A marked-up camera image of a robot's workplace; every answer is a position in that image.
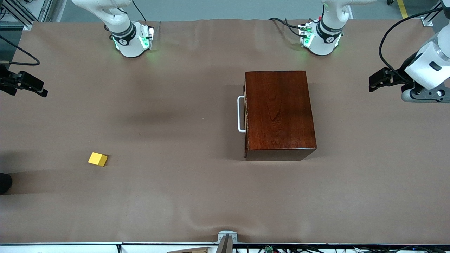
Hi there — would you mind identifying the yellow block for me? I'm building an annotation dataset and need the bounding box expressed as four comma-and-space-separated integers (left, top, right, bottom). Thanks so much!
88, 152, 108, 167

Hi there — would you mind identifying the white drawer handle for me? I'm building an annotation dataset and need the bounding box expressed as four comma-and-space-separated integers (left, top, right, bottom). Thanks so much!
237, 95, 246, 133

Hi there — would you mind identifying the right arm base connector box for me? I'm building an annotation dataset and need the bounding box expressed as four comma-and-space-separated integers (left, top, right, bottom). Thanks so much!
139, 24, 155, 50

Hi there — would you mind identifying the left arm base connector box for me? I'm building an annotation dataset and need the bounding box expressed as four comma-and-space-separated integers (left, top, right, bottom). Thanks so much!
298, 22, 314, 48

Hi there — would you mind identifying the single aluminium profile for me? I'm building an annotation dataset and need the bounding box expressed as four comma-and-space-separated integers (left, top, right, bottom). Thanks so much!
421, 7, 442, 27

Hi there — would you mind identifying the yellow floor tape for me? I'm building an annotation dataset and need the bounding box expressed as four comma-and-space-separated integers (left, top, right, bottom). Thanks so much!
397, 0, 409, 19

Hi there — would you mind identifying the dark red wooden cabinet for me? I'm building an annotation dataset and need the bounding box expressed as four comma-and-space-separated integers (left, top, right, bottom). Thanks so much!
244, 71, 317, 161

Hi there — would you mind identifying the brown table cover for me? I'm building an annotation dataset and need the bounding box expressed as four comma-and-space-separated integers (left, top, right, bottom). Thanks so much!
0, 18, 450, 245

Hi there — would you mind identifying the grey metal table clamp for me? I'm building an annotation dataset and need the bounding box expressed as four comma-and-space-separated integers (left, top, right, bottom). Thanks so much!
214, 230, 238, 253

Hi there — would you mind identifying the light wooden board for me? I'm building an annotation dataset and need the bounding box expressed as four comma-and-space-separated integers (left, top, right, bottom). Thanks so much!
166, 247, 211, 253

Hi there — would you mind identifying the aluminium frame with diagonal struts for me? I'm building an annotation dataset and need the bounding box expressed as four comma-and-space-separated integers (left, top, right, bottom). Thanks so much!
0, 0, 53, 30

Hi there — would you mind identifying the black left arm base cable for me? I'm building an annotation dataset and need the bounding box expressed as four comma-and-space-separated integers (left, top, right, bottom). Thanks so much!
269, 17, 306, 37

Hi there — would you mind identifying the black arm base cable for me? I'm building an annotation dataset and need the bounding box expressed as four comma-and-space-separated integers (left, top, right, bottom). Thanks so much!
269, 17, 306, 37
132, 0, 147, 22

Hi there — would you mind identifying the black right arm base cable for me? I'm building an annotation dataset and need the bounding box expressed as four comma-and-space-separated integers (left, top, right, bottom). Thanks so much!
132, 0, 147, 22

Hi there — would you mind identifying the white table edge rail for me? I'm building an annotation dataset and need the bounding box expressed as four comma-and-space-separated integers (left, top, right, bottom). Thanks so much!
0, 242, 450, 253

